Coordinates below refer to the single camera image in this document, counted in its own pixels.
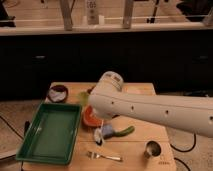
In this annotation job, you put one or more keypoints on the white-handled black dish brush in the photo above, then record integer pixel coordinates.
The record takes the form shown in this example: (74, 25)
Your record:
(98, 136)

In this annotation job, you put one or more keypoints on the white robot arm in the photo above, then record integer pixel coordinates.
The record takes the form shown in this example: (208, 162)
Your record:
(192, 114)

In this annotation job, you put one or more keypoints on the green plastic tray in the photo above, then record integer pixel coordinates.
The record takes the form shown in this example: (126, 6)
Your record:
(51, 136)

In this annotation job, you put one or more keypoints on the dark red grapes bunch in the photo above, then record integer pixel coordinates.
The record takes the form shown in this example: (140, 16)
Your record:
(90, 90)

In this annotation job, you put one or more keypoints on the light green toy vegetable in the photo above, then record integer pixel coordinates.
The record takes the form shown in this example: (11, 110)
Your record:
(83, 98)

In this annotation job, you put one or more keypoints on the orange bowl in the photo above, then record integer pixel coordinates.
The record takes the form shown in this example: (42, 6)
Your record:
(89, 119)

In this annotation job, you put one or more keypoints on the blue sponge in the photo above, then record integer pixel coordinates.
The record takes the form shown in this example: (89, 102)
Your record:
(107, 131)

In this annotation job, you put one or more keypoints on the dark bowl with white cloth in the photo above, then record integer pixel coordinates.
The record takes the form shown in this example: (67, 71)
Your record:
(57, 94)

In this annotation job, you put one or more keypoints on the silver fork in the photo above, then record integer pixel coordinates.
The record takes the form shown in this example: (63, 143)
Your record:
(94, 155)

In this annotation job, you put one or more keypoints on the metal cup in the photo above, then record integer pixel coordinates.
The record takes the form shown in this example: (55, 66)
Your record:
(152, 149)

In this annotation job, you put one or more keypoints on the right wooden post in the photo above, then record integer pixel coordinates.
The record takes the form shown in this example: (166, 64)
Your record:
(127, 15)

